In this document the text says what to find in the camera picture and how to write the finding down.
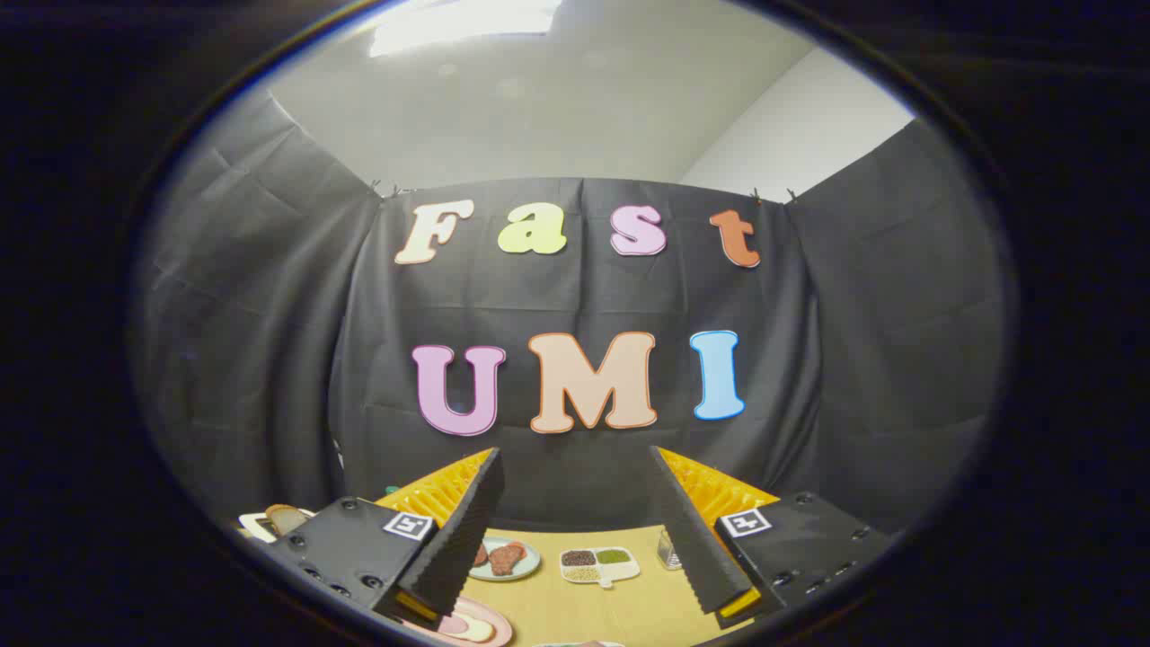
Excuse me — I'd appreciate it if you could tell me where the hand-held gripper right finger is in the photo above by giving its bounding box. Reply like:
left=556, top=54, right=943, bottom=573
left=649, top=445, right=892, bottom=630

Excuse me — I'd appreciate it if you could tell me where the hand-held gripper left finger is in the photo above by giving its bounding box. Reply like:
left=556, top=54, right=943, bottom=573
left=266, top=447, right=506, bottom=630

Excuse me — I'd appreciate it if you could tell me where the pale blue plate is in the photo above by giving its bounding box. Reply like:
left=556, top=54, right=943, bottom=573
left=467, top=536, right=542, bottom=582

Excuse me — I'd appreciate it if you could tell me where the white three-section condiment tray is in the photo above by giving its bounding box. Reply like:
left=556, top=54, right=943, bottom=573
left=559, top=546, right=641, bottom=589

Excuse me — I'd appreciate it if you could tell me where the pink plate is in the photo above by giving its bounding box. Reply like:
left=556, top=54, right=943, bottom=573
left=400, top=595, right=515, bottom=647

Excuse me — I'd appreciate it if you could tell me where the white toaster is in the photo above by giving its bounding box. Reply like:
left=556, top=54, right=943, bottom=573
left=238, top=510, right=315, bottom=545

